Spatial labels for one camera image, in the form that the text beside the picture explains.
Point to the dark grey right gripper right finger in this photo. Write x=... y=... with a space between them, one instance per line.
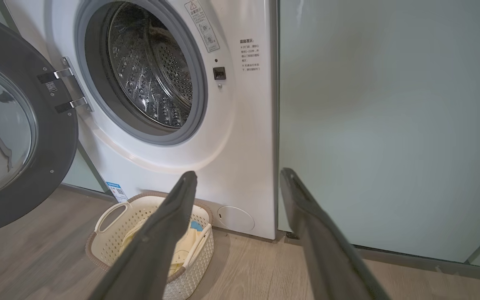
x=327 y=258

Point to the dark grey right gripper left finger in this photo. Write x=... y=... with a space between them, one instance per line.
x=152 y=250

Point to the pale yellow garment blue cuffs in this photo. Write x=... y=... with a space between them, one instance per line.
x=133 y=235

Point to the pale yellow bear-print garment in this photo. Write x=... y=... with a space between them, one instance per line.
x=186 y=248

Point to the round washing machine door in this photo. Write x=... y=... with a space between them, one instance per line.
x=52 y=146

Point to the white washing machine body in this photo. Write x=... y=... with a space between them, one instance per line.
x=240 y=146

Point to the pale green cabinet panel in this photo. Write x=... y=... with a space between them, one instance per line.
x=390 y=125

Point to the stainless steel washing machine drum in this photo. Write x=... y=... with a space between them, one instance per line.
x=152 y=71

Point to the chrome door hinge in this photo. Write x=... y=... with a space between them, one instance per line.
x=75 y=85

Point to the cream perforated laundry basket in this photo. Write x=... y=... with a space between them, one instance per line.
x=111 y=246

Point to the blue energy label sticker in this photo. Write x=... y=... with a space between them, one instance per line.
x=117 y=192

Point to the round white filter cover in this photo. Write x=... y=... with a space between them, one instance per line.
x=236 y=218

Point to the small QR sticker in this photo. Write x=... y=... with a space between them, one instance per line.
x=51 y=86

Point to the grey warning sticker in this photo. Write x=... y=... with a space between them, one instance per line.
x=202 y=27

